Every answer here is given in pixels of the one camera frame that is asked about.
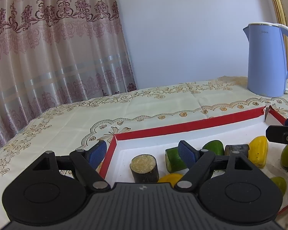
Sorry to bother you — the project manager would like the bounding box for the pink floral curtain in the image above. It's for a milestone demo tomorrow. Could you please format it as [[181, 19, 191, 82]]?
[[0, 0, 138, 155]]

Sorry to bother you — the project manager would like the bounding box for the green fruit chunk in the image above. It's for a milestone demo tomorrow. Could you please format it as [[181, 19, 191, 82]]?
[[165, 147, 188, 173]]

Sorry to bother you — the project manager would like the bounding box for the gold picture frame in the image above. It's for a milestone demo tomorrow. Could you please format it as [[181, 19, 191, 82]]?
[[266, 0, 288, 70]]

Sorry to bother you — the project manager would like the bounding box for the yellow fruit piece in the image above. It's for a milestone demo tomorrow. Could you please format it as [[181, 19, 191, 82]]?
[[158, 173, 184, 187]]

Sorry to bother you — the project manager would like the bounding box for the bright green round fruit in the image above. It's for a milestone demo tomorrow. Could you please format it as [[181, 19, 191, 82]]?
[[270, 177, 287, 196]]

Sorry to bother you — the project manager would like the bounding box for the yellow mango piece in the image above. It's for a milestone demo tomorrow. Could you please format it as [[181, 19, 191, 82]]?
[[248, 136, 269, 169]]

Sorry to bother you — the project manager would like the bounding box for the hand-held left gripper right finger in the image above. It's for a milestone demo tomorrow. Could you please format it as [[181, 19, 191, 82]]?
[[175, 140, 252, 190]]

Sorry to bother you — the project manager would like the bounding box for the cream embroidered tablecloth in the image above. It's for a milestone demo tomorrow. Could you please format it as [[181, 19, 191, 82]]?
[[0, 75, 288, 230]]

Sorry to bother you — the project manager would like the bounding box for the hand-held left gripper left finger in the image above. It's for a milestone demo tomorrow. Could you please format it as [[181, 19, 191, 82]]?
[[33, 140, 111, 190]]

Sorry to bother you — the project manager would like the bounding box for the green mango piece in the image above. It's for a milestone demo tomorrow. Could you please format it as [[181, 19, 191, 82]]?
[[202, 140, 224, 156]]

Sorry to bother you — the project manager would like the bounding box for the dark-skinned sugarcane piece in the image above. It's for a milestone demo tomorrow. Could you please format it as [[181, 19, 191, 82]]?
[[224, 144, 250, 159], [130, 154, 160, 183]]

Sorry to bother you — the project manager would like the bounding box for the red-rimmed white cardboard tray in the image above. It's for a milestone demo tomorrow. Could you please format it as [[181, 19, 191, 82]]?
[[98, 105, 288, 221]]

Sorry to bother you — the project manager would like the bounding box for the blue electric kettle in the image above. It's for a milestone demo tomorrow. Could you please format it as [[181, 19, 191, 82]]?
[[242, 22, 288, 98]]

